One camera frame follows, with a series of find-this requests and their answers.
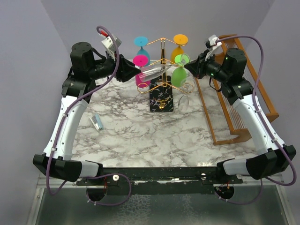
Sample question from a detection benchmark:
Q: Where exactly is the aluminium extrusion rail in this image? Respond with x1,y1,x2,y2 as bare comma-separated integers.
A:
36,174,82,188

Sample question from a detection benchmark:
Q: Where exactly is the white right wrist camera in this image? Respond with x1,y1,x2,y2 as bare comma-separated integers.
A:
205,35,222,60

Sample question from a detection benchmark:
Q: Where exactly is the gold wine glass rack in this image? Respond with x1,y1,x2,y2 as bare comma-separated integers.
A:
137,37,188,113

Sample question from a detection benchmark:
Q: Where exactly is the small blue white card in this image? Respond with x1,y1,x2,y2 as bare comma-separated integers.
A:
90,114,104,131

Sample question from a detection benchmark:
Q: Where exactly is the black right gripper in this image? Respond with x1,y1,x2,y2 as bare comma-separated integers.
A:
184,50,229,83

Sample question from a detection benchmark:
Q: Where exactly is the orange wine glass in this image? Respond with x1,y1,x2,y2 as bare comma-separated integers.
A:
170,34,188,62

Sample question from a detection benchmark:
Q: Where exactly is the wooden tiered shelf rack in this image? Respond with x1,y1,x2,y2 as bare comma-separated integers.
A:
187,35,279,148

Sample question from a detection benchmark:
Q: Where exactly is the blue wine glass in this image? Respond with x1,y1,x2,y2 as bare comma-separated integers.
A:
134,36,150,60

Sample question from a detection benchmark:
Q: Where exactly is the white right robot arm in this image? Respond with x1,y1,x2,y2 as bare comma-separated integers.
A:
184,48,296,183

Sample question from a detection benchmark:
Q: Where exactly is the clear wine glass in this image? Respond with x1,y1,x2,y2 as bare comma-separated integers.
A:
140,64,176,81

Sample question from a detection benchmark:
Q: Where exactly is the pink wine glass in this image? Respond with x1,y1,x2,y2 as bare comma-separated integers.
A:
133,55,150,89

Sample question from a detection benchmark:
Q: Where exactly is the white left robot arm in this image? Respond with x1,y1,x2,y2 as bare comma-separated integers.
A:
33,41,140,185

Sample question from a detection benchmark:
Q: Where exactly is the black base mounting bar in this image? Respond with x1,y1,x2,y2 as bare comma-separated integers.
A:
76,166,242,195

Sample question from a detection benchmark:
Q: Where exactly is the clear champagne flute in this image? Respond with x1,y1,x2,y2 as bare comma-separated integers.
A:
178,82,194,112

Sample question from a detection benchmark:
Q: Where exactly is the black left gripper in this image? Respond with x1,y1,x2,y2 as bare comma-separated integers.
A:
89,48,141,82

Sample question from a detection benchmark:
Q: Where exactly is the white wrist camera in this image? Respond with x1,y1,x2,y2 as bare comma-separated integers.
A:
99,30,121,61
205,35,222,60

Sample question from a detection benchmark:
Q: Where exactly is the green wine glass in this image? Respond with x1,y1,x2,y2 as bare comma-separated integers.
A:
171,53,190,88

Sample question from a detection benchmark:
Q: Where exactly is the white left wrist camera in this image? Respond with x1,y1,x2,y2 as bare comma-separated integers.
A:
99,30,121,61

